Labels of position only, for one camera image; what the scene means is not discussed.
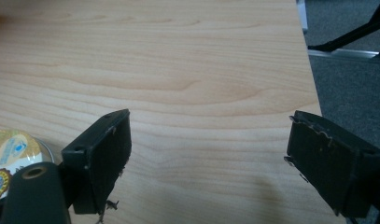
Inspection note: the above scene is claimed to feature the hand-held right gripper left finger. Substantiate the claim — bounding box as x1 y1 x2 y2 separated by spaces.
60 108 133 216

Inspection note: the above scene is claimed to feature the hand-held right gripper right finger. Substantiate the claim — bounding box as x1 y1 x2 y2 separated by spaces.
284 110 380 218

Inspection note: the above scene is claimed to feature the round tin with printed lid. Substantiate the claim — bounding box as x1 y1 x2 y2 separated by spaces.
0 129 55 206

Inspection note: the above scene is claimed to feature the black stand leg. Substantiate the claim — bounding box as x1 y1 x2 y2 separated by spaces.
307 0 380 53

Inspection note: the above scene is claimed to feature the white table leg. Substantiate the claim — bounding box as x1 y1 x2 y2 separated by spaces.
295 0 309 34

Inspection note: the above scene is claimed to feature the silver metal rail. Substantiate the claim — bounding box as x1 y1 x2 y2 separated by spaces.
307 48 380 64

